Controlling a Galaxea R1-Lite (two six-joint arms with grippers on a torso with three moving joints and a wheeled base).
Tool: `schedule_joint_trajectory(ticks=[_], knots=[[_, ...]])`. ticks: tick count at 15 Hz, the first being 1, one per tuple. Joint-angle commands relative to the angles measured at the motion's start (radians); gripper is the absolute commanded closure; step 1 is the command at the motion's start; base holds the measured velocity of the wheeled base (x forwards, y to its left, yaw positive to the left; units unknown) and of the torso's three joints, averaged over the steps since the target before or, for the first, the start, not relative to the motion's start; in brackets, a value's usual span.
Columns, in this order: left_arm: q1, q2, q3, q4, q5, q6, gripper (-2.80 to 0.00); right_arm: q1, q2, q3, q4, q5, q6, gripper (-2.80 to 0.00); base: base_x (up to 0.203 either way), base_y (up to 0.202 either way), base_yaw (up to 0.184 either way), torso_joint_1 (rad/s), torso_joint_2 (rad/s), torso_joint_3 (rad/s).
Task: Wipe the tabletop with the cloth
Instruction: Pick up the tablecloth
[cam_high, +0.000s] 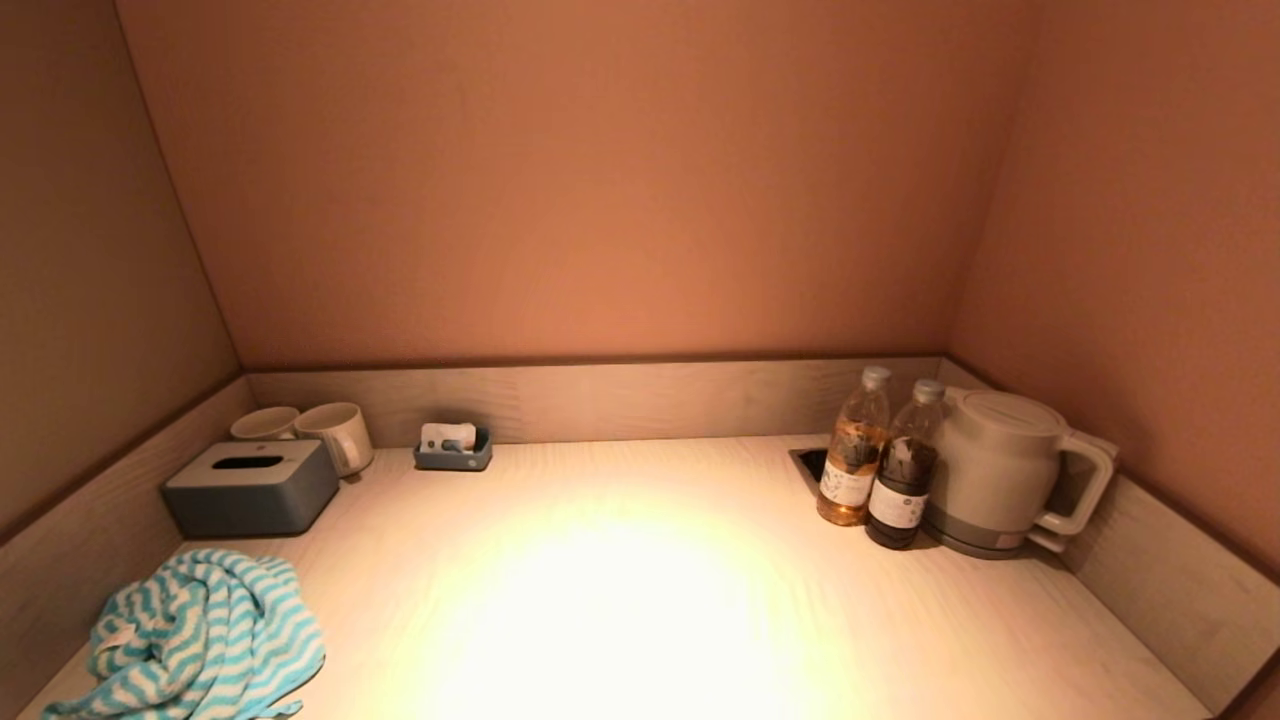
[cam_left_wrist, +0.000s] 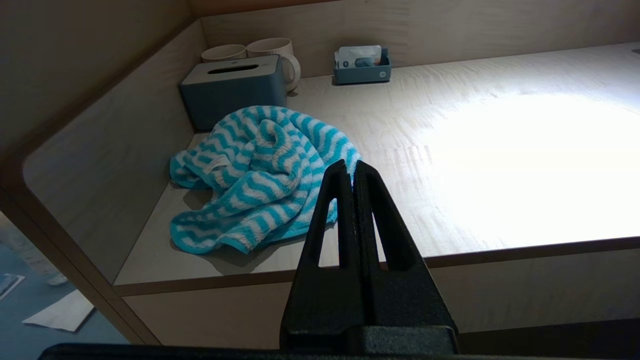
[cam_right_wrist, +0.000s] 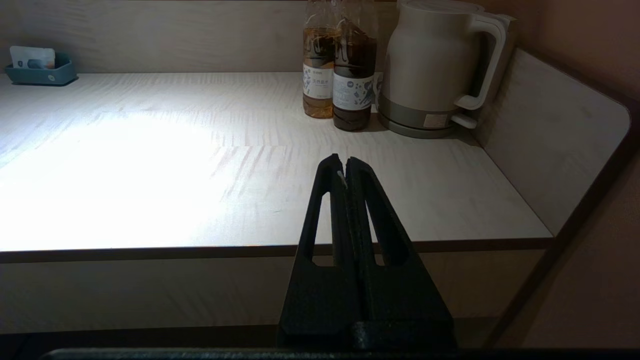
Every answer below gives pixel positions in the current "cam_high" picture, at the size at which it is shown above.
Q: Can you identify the dark tea bottle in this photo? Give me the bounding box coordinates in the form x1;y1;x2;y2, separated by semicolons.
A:
865;379;947;550

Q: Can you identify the white electric kettle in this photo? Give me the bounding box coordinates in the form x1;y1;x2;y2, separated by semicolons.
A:
925;388;1118;546

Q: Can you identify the grey tissue box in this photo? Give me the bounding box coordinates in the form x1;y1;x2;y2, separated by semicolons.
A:
162;439;341;538

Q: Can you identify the amber tea bottle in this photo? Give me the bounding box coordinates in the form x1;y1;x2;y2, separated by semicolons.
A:
816;366;892;527

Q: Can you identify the recessed black socket box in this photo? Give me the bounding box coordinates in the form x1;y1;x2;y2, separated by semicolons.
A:
789;446;831;496

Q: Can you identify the grey kettle base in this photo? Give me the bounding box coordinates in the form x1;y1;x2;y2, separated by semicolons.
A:
925;500;1066;561

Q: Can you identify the small blue-grey tray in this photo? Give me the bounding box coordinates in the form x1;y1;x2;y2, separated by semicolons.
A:
413;428;493;472

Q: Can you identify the blue white striped cloth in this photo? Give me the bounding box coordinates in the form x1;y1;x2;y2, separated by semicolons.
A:
42;548;327;720

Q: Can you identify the white ceramic mug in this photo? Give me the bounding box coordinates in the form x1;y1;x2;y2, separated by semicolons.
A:
230;406;301;442
294;402;375;478

